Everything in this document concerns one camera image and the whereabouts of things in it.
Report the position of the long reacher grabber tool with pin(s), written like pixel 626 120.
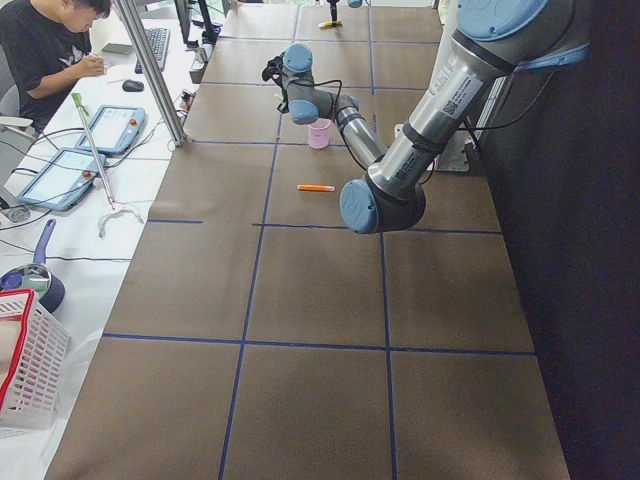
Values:
pixel 115 208

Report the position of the orange highlighter pen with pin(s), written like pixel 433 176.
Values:
pixel 315 188

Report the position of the white plastic basket red rim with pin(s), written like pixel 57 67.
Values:
pixel 33 349

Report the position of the pink mesh pen holder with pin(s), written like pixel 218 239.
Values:
pixel 319 134

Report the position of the far blue teach pendant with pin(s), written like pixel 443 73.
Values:
pixel 114 128

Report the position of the blue teach pendant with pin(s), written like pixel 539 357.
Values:
pixel 62 182
pixel 114 128

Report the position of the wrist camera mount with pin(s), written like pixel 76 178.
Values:
pixel 273 70

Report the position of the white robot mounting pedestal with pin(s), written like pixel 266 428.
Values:
pixel 452 155

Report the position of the blue handled saucepan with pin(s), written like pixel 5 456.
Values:
pixel 36 275

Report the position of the black keyboard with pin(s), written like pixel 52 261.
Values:
pixel 159 39

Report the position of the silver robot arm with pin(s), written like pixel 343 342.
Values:
pixel 492 39

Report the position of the person in black shirt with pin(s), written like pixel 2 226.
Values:
pixel 48 49

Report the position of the black computer mouse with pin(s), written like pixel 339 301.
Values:
pixel 132 86

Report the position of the near blue teach pendant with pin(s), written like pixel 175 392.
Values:
pixel 62 182

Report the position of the aluminium frame post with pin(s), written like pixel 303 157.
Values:
pixel 133 25

